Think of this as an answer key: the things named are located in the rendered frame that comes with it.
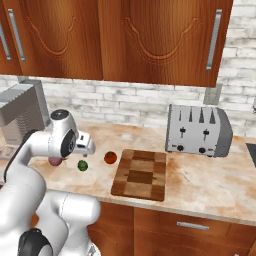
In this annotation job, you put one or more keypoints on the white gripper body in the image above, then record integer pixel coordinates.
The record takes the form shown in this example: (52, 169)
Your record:
(87, 148)

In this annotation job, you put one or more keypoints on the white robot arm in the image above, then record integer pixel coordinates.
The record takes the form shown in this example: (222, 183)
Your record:
(23, 186)

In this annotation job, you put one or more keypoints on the green bell pepper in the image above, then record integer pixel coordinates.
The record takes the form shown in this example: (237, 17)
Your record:
(82, 165)

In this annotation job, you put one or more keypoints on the red tomato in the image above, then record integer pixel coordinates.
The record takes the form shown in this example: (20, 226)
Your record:
(110, 157)

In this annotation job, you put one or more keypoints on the purple onion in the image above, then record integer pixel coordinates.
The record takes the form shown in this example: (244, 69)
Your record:
(55, 162)

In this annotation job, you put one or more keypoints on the wooden checkered cutting board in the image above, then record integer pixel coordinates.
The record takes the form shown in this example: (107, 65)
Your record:
(141, 175)

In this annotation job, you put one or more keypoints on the grey coffee machine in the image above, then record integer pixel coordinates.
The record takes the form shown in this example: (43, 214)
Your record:
(20, 110)

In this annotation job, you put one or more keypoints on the wooden base cupboard door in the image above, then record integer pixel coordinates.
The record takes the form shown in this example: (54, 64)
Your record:
(115, 230)

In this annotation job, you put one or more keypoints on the silver four-slot toaster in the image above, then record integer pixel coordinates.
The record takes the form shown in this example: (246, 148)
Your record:
(196, 133)

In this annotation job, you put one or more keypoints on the wooden drawer front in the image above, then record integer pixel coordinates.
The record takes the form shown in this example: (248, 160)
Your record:
(160, 240)

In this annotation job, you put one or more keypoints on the black hob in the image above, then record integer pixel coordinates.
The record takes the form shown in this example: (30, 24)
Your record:
(252, 155)

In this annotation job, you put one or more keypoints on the wooden wall cupboard door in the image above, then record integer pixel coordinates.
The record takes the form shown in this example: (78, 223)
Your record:
(8, 66)
(60, 40)
(160, 40)

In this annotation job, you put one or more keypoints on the grey wall outlet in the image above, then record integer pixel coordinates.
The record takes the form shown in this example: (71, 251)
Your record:
(213, 94)

